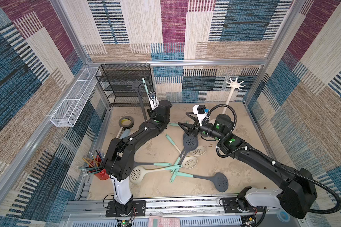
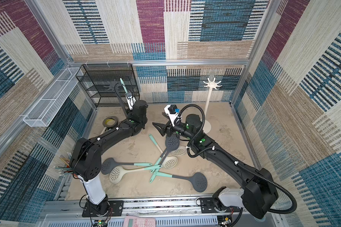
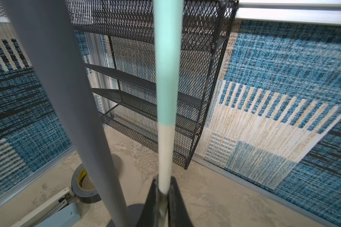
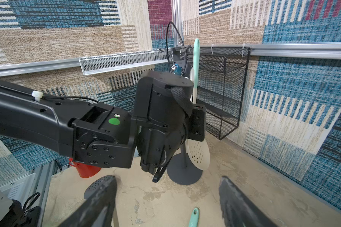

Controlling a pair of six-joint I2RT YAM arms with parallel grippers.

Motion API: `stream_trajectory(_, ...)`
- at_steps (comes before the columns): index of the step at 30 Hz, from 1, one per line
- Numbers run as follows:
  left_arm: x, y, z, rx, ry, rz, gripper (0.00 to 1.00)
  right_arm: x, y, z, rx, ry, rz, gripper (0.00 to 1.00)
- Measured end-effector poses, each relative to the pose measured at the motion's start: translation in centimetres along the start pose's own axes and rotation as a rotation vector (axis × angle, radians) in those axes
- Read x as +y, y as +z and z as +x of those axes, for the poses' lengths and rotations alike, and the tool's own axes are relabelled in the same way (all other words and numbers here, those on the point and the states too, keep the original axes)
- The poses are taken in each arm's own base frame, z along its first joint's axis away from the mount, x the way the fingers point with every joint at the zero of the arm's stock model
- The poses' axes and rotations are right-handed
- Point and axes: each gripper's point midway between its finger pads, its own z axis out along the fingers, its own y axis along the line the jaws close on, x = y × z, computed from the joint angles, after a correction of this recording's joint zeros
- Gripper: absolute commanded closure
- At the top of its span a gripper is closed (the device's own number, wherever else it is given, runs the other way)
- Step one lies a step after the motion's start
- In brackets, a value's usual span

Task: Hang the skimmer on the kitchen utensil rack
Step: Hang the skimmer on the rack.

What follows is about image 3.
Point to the black mesh shelf rack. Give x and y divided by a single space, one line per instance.
127 28

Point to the white skimmer mint handle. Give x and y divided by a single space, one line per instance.
167 16

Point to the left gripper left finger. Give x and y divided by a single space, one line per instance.
150 214

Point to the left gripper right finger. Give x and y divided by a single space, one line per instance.
177 212

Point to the grey duct tape roll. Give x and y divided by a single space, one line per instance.
82 186

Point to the grey utensil rack stand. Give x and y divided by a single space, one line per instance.
45 30

